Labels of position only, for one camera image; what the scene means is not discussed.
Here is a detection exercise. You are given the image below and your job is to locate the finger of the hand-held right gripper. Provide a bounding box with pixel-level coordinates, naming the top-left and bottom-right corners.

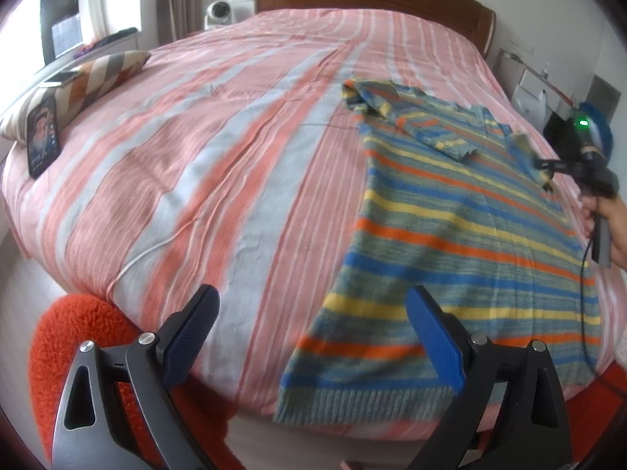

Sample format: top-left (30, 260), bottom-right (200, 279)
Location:
top-left (531, 157), bottom-right (564, 177)

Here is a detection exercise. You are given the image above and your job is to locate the person's right hand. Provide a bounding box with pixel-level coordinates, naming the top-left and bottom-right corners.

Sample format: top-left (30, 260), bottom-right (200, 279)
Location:
top-left (580, 191), bottom-right (627, 271)

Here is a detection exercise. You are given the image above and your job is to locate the chevron patterned pillow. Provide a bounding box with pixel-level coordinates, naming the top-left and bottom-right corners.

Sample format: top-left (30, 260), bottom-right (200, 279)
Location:
top-left (0, 50), bottom-right (152, 145)

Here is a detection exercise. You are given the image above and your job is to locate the red rug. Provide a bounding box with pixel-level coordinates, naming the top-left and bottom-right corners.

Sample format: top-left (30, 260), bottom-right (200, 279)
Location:
top-left (561, 362), bottom-right (625, 468)

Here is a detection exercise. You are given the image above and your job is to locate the black cable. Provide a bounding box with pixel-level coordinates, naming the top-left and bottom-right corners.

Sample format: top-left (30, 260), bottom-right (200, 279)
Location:
top-left (579, 249), bottom-right (627, 395)

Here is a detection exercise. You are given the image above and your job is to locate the pink striped bedspread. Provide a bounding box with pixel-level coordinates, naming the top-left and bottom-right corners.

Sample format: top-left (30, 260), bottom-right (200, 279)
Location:
top-left (0, 7), bottom-right (627, 444)

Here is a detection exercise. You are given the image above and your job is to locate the dark monitor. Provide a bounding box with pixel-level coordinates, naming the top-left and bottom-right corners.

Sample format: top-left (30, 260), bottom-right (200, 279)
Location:
top-left (39, 0), bottom-right (83, 65)

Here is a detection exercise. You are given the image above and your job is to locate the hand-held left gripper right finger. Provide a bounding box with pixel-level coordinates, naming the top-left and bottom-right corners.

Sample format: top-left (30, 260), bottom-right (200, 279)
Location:
top-left (406, 285), bottom-right (574, 470)

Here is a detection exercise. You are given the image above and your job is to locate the beige curtain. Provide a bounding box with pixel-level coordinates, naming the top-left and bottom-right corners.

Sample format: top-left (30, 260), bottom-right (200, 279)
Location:
top-left (157, 0), bottom-right (204, 42)

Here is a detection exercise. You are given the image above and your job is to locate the white bedside table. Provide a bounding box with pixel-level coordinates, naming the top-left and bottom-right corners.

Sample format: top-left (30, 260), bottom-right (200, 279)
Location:
top-left (511, 66), bottom-right (548, 129)

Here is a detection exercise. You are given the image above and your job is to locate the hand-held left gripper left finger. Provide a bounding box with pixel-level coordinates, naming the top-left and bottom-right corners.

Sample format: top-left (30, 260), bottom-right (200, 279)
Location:
top-left (51, 284), bottom-right (231, 470)

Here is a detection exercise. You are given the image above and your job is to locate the white round device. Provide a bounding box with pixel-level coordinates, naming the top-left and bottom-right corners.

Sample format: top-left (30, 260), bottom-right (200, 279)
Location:
top-left (203, 1), bottom-right (236, 30)

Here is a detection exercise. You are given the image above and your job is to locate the striped knit sweater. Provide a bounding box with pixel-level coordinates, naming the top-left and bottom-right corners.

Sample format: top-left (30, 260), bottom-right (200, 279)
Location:
top-left (273, 78), bottom-right (604, 426)

